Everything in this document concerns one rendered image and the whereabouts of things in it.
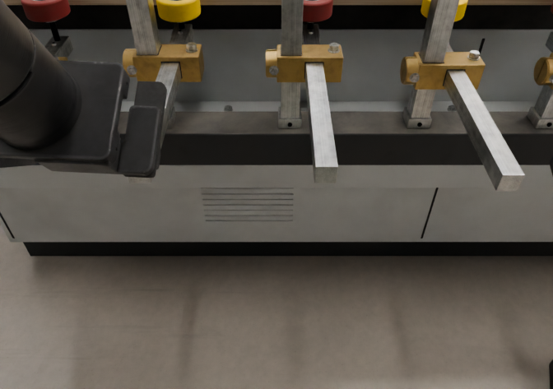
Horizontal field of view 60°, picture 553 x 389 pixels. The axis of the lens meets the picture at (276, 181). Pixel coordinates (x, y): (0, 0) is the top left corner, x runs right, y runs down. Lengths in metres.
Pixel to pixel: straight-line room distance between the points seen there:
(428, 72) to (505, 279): 0.96
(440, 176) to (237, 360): 0.74
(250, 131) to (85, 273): 0.92
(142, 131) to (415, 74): 0.65
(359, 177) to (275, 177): 0.18
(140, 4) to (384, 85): 0.59
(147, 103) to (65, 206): 1.20
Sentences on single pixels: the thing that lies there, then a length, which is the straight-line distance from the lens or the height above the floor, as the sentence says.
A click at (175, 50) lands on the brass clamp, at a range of 0.89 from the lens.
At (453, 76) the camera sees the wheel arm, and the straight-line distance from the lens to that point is 0.90.
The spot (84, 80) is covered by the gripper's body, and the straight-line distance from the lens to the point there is 0.33.
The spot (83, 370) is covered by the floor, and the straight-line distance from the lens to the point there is 1.49.
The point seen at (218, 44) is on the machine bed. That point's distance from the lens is 1.10.
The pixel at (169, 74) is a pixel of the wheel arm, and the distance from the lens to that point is 0.84.
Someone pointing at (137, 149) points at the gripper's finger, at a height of 1.06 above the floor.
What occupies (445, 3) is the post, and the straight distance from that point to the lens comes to 0.87.
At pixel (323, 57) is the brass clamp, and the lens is 0.86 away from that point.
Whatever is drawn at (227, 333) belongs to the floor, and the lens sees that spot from 1.45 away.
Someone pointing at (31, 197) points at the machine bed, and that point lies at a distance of 1.54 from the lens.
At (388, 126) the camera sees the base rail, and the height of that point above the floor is 0.70.
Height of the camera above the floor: 1.25
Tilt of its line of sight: 42 degrees down
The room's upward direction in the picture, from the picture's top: straight up
